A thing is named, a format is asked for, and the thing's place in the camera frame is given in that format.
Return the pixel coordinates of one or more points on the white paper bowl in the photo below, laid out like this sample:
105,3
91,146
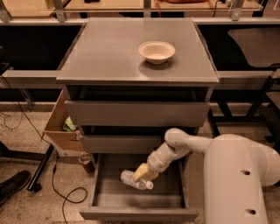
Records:
156,52

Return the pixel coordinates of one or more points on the brown cardboard box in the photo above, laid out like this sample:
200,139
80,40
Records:
67,143

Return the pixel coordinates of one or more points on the grey middle drawer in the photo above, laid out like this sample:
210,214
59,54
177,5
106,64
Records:
120,144

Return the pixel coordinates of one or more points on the green crumpled cloth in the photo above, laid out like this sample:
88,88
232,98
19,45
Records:
69,126

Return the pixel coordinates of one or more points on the grey metal rail beam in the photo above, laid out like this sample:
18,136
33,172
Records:
47,79

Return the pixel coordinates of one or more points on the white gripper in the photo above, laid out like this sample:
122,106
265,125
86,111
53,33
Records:
155,164

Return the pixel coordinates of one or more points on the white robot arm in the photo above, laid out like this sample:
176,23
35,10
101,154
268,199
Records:
235,171

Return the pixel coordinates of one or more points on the grey drawer cabinet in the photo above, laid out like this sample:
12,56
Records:
105,66

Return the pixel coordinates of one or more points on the brown can on floor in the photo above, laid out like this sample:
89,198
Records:
86,162

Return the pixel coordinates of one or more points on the grey top drawer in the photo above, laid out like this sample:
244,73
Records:
138,113

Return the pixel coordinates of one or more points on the grey open bottom drawer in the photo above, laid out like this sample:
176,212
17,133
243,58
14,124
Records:
114,201

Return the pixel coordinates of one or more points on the black shoe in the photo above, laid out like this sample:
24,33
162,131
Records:
13,185

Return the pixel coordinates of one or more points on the black table leg base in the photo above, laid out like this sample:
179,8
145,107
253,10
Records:
34,185

